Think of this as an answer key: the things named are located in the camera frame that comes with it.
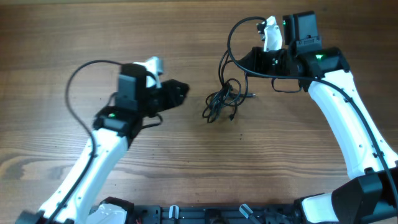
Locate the right camera black cable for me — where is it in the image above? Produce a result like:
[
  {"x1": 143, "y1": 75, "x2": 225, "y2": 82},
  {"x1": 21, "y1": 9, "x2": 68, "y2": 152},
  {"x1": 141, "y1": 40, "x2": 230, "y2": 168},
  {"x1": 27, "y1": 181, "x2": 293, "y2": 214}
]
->
[{"x1": 226, "y1": 16, "x2": 398, "y2": 200}]

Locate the black USB cable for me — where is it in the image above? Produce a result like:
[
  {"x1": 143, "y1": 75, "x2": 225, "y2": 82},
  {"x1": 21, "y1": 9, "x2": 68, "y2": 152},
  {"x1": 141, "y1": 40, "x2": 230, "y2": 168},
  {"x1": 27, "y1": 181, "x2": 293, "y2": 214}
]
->
[{"x1": 201, "y1": 49, "x2": 257, "y2": 124}]

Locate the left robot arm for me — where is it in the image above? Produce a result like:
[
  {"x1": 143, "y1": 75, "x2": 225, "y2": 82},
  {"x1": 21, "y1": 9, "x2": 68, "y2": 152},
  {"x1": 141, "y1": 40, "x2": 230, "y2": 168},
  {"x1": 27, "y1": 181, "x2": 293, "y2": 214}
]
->
[{"x1": 16, "y1": 57, "x2": 190, "y2": 223}]

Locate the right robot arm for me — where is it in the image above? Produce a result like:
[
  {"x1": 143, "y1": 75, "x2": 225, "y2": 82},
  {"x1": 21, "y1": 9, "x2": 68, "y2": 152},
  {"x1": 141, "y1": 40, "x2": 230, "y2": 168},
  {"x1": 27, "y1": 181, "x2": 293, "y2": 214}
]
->
[{"x1": 236, "y1": 11, "x2": 397, "y2": 223}]

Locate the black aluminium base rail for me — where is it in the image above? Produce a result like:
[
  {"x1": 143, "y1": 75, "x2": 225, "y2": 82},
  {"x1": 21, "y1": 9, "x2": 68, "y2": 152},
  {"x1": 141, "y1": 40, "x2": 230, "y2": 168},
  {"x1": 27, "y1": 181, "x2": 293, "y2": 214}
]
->
[{"x1": 86, "y1": 202, "x2": 312, "y2": 224}]

